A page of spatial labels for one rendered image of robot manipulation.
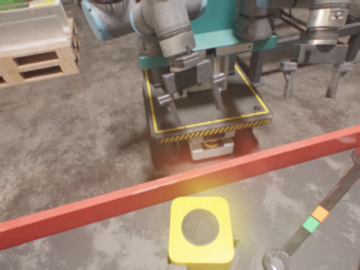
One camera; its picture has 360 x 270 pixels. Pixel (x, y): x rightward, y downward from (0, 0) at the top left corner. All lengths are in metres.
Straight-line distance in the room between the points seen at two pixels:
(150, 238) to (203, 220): 0.08
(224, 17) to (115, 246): 1.16
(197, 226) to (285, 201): 0.14
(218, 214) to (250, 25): 1.01
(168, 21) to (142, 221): 0.46
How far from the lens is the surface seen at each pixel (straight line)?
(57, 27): 2.79
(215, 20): 1.31
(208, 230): 0.30
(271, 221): 0.36
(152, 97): 1.56
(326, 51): 0.82
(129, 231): 0.35
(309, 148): 0.41
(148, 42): 1.12
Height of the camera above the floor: 1.22
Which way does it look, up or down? 45 degrees down
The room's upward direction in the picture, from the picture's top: 6 degrees counter-clockwise
